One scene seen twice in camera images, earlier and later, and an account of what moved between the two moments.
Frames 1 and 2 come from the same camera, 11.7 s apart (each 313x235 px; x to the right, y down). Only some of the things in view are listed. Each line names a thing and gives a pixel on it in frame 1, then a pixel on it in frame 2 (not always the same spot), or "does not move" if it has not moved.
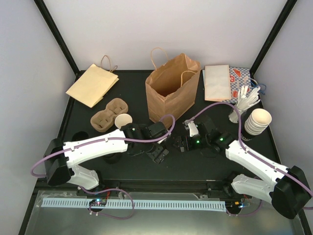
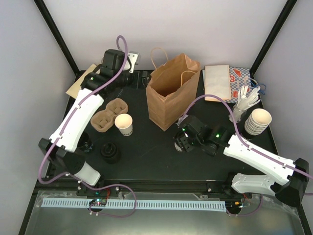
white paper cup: x=122 y=119 does not move
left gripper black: x=153 y=155 -> x=144 y=82
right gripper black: x=181 y=141 does not move
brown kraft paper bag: x=171 y=88 does not move
